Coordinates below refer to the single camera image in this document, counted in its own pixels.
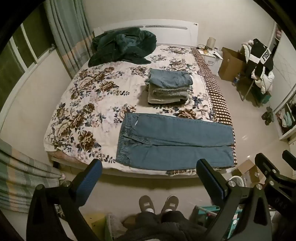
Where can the floral blanket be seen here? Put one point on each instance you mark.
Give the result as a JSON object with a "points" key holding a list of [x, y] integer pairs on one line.
{"points": [[92, 104]]}

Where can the small open cardboard box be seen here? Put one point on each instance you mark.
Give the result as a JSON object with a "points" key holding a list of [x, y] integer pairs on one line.
{"points": [[248, 169]]}

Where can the person's left grey slipper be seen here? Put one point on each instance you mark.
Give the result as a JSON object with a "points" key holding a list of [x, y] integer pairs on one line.
{"points": [[146, 204]]}

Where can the person's grey slipper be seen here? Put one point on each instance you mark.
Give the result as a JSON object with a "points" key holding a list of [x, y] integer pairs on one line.
{"points": [[170, 204], [146, 204]]}

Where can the white wardrobe shelf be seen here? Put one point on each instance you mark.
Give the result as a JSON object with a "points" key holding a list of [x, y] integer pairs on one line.
{"points": [[286, 115]]}

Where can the white puffer jacket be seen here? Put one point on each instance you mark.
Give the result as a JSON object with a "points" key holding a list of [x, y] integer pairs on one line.
{"points": [[266, 81]]}

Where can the blue denim pants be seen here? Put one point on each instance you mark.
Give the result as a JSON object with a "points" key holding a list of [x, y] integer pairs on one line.
{"points": [[173, 148]]}

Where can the brown checkered bed sheet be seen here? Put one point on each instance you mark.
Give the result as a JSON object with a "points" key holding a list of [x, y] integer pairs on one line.
{"points": [[215, 92]]}

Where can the metal chair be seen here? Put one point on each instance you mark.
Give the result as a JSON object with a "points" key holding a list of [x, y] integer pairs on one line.
{"points": [[247, 90]]}

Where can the yellow box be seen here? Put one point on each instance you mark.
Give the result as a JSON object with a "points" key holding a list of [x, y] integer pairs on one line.
{"points": [[94, 222]]}

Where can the green striped curtain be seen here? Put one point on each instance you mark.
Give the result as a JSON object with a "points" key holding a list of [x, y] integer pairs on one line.
{"points": [[23, 176], [67, 34]]}

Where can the teal storage bin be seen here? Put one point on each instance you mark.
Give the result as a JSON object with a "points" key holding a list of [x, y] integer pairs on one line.
{"points": [[263, 97]]}

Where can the person's right grey slipper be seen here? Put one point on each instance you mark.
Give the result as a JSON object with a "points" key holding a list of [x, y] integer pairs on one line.
{"points": [[170, 204]]}

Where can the pair of green slippers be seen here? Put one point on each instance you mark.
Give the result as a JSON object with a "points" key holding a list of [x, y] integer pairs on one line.
{"points": [[268, 114]]}

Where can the folded beige pants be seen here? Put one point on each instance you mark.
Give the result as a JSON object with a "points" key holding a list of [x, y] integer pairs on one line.
{"points": [[159, 99]]}

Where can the black and white jacket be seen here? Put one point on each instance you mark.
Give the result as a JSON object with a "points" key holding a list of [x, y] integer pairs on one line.
{"points": [[261, 58]]}

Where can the person's dark trouser legs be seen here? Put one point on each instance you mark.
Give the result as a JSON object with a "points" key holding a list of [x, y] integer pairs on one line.
{"points": [[161, 227]]}

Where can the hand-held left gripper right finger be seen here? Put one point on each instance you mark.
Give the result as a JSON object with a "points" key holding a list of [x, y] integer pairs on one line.
{"points": [[209, 183]]}

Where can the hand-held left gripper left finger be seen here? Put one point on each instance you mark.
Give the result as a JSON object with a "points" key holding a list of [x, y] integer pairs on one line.
{"points": [[89, 183]]}

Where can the large cardboard box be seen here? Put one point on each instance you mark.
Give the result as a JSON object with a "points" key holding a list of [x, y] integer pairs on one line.
{"points": [[230, 67]]}

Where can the cream table lamp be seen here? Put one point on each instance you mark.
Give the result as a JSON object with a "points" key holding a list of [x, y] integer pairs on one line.
{"points": [[211, 42]]}

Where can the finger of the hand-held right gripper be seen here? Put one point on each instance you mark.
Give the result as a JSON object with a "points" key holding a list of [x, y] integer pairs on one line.
{"points": [[290, 157], [263, 162]]}

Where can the plastic water bottle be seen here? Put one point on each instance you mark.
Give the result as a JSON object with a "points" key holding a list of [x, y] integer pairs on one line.
{"points": [[235, 80]]}

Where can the green white-lined cloth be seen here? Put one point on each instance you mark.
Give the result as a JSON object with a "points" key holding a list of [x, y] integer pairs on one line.
{"points": [[23, 46]]}

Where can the white nightstand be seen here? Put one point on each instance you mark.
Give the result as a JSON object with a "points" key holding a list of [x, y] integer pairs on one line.
{"points": [[212, 60]]}

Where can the teal plastic crate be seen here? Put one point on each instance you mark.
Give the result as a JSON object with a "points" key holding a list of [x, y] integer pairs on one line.
{"points": [[203, 213]]}

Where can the dark green quilt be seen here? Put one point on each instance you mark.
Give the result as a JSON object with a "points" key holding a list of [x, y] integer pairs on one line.
{"points": [[120, 48]]}

